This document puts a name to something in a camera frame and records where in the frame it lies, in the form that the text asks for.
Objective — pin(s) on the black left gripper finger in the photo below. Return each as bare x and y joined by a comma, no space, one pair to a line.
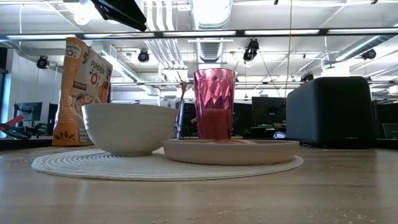
124,12

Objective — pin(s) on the orange pumpkin cereal box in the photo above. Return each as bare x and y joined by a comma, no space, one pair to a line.
84,77

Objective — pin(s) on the white ceramic bowl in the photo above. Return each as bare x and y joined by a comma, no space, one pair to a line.
130,130

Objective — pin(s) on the pink faceted tumbler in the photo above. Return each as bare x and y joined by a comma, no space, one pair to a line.
214,124

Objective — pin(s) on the white round woven placemat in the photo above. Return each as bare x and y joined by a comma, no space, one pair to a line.
155,171

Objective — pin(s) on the beige round plate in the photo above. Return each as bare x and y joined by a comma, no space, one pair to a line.
230,154

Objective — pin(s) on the white globe ceiling lamp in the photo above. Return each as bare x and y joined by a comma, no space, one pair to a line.
82,14

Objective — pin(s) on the black ceiling spotlight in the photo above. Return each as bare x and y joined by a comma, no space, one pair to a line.
369,54
307,77
250,49
143,56
43,62

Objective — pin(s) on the black overhead crossbar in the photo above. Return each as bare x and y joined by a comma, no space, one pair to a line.
240,32

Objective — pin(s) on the clear drinking glass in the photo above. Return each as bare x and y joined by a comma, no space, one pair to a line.
188,124

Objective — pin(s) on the black computer monitor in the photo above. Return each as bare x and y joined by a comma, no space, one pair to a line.
29,110
267,109

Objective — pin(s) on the red bar object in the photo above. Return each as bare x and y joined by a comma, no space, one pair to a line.
14,121

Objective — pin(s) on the black two-slot toaster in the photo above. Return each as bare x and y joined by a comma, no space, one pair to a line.
329,109

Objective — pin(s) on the silver ventilation duct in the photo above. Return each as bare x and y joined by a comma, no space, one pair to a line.
211,51

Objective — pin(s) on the black aluminium table frame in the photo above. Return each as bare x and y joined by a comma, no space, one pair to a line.
25,143

